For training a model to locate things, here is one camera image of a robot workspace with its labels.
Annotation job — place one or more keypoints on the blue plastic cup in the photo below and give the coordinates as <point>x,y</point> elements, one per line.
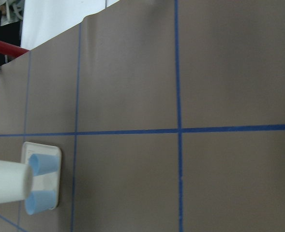
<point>39,201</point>
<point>44,164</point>

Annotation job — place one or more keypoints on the cream plastic cup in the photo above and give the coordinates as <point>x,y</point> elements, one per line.
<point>15,181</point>

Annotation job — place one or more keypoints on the cream plastic tray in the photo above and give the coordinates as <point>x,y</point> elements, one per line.
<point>47,181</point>

